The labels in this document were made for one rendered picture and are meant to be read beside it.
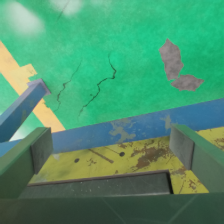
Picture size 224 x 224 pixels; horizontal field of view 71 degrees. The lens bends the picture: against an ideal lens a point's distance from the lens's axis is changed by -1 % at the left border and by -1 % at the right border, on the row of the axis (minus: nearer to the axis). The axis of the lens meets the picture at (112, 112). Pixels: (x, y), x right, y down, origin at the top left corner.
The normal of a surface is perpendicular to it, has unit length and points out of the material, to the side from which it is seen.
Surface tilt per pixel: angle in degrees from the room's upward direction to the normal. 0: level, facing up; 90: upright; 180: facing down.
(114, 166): 90
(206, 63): 0
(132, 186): 90
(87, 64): 0
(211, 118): 90
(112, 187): 90
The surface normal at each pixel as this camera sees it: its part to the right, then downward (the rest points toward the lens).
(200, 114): -0.33, -0.76
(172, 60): -0.08, 0.62
